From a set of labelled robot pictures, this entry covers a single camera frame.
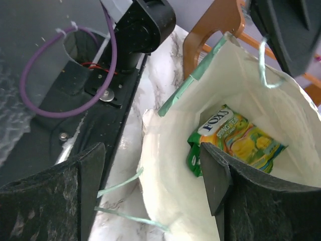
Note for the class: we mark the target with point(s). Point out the orange wooden tiered rack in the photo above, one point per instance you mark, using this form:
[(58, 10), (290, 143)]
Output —
[(220, 32)]

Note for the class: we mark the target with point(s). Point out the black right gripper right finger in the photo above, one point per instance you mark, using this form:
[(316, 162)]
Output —
[(249, 204)]

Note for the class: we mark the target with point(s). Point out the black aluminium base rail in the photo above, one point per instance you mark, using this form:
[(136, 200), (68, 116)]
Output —
[(31, 144)]

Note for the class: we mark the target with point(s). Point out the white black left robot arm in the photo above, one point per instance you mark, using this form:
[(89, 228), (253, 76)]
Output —
[(141, 26)]

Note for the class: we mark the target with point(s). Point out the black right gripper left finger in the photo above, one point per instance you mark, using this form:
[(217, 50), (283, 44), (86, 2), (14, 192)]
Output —
[(55, 204)]

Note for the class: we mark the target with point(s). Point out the green paper gift bag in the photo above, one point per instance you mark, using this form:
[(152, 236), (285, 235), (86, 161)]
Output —
[(164, 200)]

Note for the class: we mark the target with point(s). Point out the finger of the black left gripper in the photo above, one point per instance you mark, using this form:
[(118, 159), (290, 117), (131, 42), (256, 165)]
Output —
[(292, 29)]

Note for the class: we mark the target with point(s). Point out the yellow green Fox's candy bag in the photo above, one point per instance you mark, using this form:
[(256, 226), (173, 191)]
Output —
[(237, 136)]

